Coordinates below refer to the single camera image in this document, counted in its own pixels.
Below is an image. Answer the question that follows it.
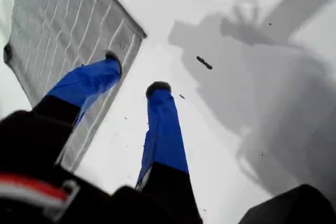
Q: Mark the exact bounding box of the grey white-striped towel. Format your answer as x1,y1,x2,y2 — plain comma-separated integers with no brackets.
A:
3,0,148,172

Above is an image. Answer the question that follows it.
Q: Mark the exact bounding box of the dark lint scrap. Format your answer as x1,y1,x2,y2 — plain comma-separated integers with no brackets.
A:
196,55,213,71

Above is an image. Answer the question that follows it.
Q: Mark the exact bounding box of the black clamp block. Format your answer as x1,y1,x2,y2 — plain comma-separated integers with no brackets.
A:
240,184,336,224

